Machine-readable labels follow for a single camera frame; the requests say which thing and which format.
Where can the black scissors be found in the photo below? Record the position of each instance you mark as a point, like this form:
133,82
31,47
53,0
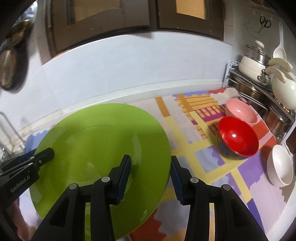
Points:
263,22

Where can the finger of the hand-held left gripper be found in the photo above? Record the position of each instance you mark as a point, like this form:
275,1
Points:
20,158
44,156

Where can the cream ceramic kettle pot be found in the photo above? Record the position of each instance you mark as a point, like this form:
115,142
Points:
284,89

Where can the steel pot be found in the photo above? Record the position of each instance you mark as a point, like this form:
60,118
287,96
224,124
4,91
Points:
275,120
249,91

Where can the white pot with glass lid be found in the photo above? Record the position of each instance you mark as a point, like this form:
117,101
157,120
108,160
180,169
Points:
248,67

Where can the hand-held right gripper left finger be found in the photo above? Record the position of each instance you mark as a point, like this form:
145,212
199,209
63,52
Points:
122,178

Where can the pink bowl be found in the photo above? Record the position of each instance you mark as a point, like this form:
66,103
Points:
240,111

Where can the green plate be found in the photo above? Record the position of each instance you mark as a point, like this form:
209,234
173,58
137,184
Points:
92,139

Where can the dark wooden window frame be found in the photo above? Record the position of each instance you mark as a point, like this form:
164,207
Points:
143,14

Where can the dark frying pan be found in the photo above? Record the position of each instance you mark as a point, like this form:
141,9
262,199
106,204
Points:
9,69

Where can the colourful patchwork mat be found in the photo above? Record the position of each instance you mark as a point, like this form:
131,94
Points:
201,148

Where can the white plastic grid panel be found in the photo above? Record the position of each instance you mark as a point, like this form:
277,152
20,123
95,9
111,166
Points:
229,74

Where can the white bowl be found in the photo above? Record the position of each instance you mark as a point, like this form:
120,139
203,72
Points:
281,165

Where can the white rice spoon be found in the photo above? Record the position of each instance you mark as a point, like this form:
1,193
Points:
279,52

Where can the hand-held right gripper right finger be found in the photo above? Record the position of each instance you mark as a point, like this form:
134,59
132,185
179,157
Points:
177,183

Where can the red and black bowl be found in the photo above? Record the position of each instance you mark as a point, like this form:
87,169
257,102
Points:
238,136

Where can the brass ladle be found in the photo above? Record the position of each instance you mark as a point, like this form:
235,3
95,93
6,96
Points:
18,32

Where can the metal pot rack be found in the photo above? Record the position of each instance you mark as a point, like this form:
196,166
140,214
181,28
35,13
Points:
279,102

